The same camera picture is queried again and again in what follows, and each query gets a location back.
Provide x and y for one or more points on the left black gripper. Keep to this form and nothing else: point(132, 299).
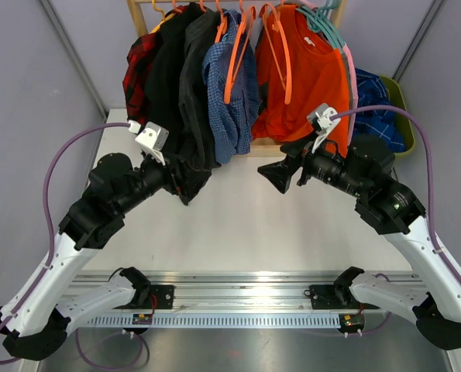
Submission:
point(187, 184)

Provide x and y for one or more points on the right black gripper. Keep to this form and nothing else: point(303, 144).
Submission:
point(280, 173)

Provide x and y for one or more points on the blue checked shirt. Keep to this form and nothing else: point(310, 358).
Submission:
point(231, 123)

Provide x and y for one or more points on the orange hanger of blue shirt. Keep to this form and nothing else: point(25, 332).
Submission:
point(234, 66)

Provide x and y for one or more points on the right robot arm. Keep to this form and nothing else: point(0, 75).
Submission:
point(394, 212)

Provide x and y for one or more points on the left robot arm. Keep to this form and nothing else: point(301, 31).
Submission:
point(37, 322)

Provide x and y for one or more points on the dark grey striped shirt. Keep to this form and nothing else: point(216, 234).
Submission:
point(199, 149)

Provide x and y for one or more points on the orange t-shirt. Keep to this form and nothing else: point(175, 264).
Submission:
point(296, 71)

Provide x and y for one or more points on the red black plaid shirt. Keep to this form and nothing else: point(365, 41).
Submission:
point(140, 59)

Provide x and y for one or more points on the pink hanger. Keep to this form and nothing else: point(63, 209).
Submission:
point(347, 60)

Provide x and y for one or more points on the teal hanger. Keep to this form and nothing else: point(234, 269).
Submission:
point(318, 21)

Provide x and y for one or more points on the yellow hanger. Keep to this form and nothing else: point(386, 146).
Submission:
point(164, 16)

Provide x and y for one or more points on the wooden clothes rack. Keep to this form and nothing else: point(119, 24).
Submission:
point(264, 147)

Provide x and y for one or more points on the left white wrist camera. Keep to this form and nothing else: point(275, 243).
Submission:
point(151, 139)

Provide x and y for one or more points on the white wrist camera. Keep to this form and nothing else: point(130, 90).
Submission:
point(151, 139)
point(323, 122)

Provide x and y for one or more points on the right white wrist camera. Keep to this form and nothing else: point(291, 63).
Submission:
point(323, 122)

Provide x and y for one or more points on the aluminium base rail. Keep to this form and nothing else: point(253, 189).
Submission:
point(226, 300)

